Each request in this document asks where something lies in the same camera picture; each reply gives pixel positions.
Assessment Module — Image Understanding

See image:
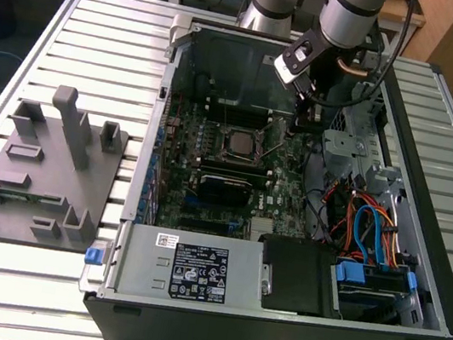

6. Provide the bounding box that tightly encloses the metal socket cover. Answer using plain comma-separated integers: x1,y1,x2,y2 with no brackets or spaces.
253,115,292,163

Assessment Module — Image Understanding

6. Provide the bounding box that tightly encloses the silver CPU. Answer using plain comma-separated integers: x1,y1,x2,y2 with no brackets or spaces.
228,130,260,157

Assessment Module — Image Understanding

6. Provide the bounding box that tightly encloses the CPU socket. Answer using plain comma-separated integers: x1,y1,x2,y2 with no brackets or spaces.
218,124,277,170

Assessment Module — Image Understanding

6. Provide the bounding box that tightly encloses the blue expansion slot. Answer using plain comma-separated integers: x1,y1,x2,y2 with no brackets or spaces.
183,192,206,213

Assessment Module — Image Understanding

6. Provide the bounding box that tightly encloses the black expansion slot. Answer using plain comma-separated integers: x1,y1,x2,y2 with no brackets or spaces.
177,213,231,237

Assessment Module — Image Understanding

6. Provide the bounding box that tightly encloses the metal drive cage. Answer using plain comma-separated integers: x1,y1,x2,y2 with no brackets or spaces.
311,76,423,216

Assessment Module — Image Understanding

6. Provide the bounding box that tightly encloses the green motherboard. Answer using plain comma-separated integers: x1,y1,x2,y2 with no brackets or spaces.
147,87,335,252

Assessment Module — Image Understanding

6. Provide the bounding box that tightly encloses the black graphics card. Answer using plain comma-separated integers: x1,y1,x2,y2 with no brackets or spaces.
194,170,257,210

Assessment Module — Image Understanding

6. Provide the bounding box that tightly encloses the grey case latch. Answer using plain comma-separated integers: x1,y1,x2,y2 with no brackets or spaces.
164,12,195,64

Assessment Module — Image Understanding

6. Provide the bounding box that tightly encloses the silver chipset heat sink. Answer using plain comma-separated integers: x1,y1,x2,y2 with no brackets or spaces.
249,215,278,237

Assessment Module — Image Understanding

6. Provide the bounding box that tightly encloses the hard disk in blue carrier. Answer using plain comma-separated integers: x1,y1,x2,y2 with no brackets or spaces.
325,258,421,332

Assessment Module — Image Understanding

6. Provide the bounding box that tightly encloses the black air shroud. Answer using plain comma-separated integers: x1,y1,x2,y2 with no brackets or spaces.
249,232,353,323

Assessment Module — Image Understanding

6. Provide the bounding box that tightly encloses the silver metal latch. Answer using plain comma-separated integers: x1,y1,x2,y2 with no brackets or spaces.
257,262,277,295

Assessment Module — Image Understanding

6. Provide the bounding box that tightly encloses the white barcode sticker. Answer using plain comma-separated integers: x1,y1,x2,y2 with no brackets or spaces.
153,231,180,251

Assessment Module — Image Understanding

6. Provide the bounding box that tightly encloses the black label sticker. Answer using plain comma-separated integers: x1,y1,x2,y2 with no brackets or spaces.
168,240,231,307

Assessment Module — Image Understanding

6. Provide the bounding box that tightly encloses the silver power supply unit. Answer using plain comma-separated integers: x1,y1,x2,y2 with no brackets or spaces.
97,216,274,317

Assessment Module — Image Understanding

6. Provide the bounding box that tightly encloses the black PC case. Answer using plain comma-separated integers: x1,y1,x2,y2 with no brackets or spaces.
70,4,453,340

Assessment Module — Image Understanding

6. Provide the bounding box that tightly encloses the blue plastic latch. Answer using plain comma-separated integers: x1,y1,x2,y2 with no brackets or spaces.
83,246,105,267

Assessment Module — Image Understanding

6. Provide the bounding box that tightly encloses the grey parts rack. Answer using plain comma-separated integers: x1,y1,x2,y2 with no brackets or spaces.
0,75,136,256

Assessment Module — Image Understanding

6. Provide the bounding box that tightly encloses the copper coloured cable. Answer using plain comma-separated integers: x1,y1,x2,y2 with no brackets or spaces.
335,55,372,79

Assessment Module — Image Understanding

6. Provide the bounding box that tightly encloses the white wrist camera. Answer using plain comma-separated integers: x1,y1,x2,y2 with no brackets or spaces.
270,35,326,93

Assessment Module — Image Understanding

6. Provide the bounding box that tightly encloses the black camera cable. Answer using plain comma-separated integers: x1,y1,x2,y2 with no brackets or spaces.
305,0,419,119

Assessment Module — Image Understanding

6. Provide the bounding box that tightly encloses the blue wire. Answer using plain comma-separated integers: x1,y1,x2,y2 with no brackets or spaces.
347,203,398,274

